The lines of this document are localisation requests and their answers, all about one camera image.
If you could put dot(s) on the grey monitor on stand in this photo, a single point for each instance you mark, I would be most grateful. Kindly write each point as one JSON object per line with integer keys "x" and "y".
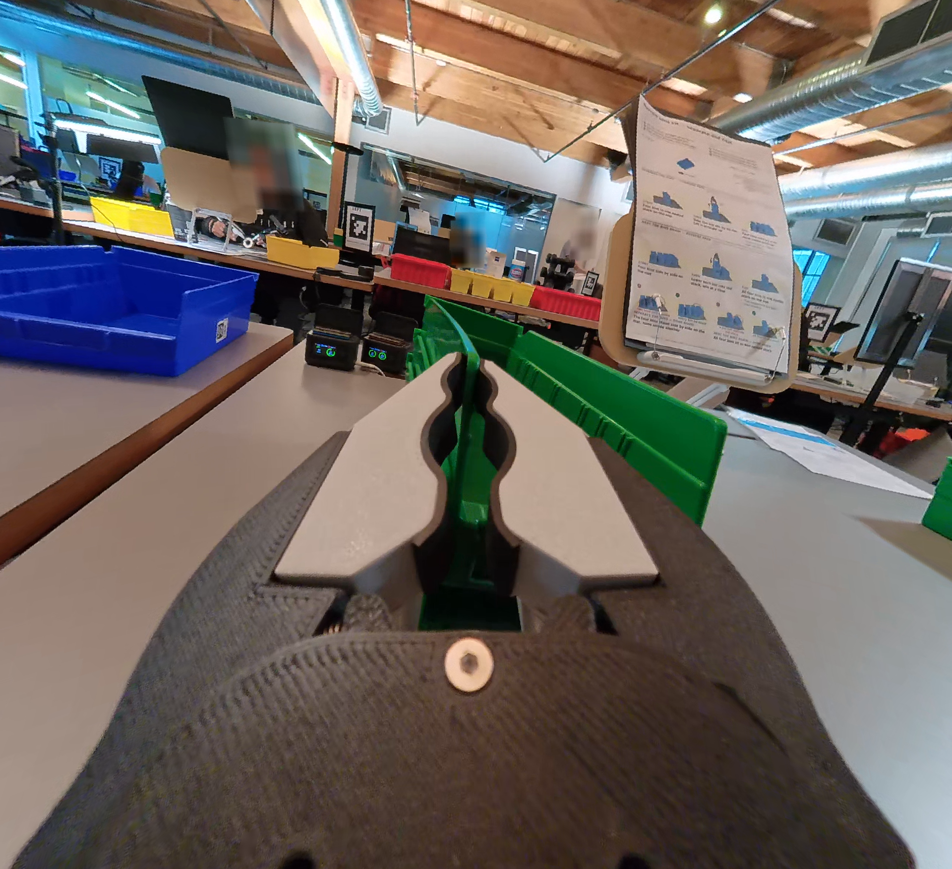
{"x": 900, "y": 311}

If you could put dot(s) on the blue plastic bin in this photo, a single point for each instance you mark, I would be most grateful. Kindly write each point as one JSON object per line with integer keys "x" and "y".
{"x": 111, "y": 333}

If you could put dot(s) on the black-white marker sign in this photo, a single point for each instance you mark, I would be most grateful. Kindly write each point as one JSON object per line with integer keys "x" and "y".
{"x": 358, "y": 229}

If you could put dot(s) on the ceiling light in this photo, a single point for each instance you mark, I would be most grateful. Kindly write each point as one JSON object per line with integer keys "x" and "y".
{"x": 714, "y": 12}

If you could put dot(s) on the red plastic bin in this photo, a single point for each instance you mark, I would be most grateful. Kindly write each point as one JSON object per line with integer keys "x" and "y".
{"x": 565, "y": 304}
{"x": 420, "y": 272}

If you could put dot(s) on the silver spiral air duct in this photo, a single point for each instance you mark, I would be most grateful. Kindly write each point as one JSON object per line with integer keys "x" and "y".
{"x": 335, "y": 6}

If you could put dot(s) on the small yellow bin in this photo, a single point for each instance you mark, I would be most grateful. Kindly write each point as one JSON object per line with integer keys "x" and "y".
{"x": 503, "y": 290}
{"x": 523, "y": 293}
{"x": 462, "y": 283}
{"x": 483, "y": 286}

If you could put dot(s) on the black display panel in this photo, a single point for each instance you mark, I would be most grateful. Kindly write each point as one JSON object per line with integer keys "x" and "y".
{"x": 186, "y": 114}

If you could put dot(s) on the green plastic bin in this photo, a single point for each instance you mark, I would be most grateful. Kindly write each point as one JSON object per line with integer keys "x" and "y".
{"x": 632, "y": 423}
{"x": 938, "y": 504}

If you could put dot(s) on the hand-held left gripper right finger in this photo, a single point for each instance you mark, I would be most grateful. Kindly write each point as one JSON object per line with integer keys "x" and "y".
{"x": 580, "y": 512}

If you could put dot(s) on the yellow plastic bin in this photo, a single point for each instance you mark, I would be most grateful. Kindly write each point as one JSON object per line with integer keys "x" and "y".
{"x": 301, "y": 253}
{"x": 134, "y": 218}

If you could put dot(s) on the grey desk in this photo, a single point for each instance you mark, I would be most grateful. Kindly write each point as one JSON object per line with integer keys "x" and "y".
{"x": 855, "y": 623}
{"x": 74, "y": 438}

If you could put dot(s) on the cardboard poster stand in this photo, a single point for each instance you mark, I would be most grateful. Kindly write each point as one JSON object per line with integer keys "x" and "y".
{"x": 611, "y": 289}

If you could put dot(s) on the clear photo frame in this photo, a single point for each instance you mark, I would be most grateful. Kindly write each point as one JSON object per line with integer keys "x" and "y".
{"x": 210, "y": 227}

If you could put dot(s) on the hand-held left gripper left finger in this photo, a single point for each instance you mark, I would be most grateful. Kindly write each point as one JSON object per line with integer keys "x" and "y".
{"x": 357, "y": 512}

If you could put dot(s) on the black dumbbells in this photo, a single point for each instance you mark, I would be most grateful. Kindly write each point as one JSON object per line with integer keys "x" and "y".
{"x": 565, "y": 274}

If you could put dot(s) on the small marker sign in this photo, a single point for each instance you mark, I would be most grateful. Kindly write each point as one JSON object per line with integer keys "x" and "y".
{"x": 592, "y": 283}

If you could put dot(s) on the white wipes canister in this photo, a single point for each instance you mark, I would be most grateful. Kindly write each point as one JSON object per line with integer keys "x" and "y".
{"x": 520, "y": 270}

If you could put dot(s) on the white printed papers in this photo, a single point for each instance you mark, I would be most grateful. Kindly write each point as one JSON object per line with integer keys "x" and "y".
{"x": 818, "y": 449}

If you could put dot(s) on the wooden background desk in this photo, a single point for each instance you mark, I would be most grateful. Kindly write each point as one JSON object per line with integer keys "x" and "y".
{"x": 491, "y": 310}
{"x": 238, "y": 258}

